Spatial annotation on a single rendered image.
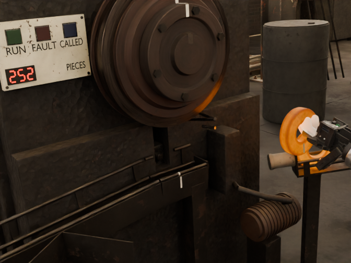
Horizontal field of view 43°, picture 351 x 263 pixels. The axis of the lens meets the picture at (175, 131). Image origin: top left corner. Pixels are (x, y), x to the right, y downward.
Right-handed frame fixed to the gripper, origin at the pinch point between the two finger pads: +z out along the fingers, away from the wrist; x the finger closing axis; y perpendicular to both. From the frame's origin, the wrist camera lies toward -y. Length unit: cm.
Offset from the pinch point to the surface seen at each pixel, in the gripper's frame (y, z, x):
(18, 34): 24, 42, 76
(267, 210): -32.9, -1.3, 5.9
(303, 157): -17.2, 1.7, -11.1
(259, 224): -35.5, -3.6, 11.4
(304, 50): -57, 146, -200
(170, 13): 33, 23, 41
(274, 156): -18.3, 8.2, -2.9
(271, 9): -74, 291, -316
